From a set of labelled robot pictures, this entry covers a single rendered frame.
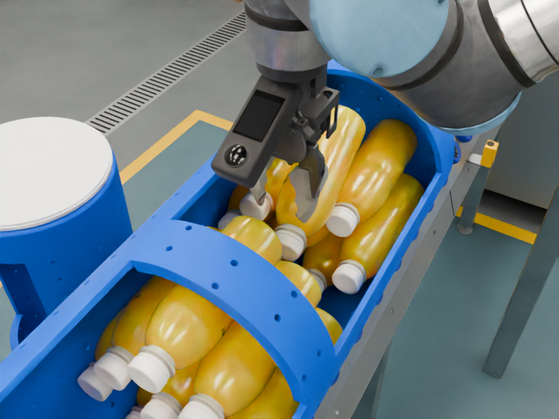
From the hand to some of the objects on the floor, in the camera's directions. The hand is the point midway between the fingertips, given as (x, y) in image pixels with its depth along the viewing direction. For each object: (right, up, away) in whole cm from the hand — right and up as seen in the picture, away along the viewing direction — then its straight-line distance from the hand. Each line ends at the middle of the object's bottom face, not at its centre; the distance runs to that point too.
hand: (279, 209), depth 75 cm
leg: (+22, -67, +98) cm, 121 cm away
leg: (+70, -8, +160) cm, 175 cm away
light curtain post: (+66, -49, +117) cm, 143 cm away
